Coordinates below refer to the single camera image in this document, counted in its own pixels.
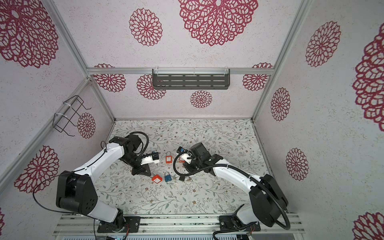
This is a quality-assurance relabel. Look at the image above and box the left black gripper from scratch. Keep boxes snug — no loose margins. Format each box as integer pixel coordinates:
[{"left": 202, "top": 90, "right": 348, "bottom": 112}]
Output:
[{"left": 122, "top": 152, "right": 152, "bottom": 176}]

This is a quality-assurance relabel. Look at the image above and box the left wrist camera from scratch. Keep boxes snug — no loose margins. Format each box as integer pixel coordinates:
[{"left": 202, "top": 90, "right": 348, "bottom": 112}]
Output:
[{"left": 141, "top": 152, "right": 160, "bottom": 165}]

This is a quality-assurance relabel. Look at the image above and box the blue padlock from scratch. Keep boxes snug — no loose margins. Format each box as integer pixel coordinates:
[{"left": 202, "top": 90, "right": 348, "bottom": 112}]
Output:
[{"left": 165, "top": 172, "right": 173, "bottom": 183}]

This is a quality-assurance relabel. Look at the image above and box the aluminium front rail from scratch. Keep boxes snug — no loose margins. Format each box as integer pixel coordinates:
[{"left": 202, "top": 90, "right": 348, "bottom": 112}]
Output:
[{"left": 52, "top": 214, "right": 306, "bottom": 240}]

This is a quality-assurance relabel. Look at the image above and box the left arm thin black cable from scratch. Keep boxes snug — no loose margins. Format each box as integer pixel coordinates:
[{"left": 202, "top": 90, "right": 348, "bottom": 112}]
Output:
[{"left": 32, "top": 140, "right": 109, "bottom": 240}]

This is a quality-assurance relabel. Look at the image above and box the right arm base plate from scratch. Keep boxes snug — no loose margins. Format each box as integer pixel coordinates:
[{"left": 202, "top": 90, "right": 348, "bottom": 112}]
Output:
[{"left": 219, "top": 215, "right": 261, "bottom": 233}]

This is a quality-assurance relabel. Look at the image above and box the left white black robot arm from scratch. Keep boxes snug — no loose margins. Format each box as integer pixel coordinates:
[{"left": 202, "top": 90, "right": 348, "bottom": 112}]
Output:
[{"left": 56, "top": 132, "right": 151, "bottom": 227}]

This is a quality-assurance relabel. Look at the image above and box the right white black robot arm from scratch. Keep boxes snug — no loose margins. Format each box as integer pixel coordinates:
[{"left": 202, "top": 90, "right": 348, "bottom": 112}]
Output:
[{"left": 175, "top": 143, "right": 291, "bottom": 231}]

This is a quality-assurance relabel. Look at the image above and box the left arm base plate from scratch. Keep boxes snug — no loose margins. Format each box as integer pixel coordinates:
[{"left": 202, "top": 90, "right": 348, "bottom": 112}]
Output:
[{"left": 96, "top": 216, "right": 141, "bottom": 234}]

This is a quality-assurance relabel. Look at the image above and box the black wire wall basket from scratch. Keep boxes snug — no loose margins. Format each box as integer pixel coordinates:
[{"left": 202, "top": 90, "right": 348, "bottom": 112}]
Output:
[{"left": 52, "top": 95, "right": 91, "bottom": 137}]

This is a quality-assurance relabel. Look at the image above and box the grey slotted wall shelf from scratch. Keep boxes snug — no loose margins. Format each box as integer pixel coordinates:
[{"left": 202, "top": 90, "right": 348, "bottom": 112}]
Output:
[{"left": 152, "top": 69, "right": 231, "bottom": 90}]

